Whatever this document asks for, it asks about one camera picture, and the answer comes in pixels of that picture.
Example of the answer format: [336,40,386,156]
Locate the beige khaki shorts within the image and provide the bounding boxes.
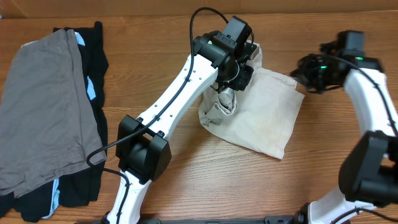
[198,53,304,159]

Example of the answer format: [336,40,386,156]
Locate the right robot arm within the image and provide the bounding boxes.
[288,30,397,223]

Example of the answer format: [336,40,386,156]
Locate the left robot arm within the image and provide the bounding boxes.
[101,16,257,223]

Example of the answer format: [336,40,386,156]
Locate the black garment with blue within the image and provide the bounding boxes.
[1,21,109,222]

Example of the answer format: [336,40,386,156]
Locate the grey folded garment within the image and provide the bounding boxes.
[1,30,101,197]

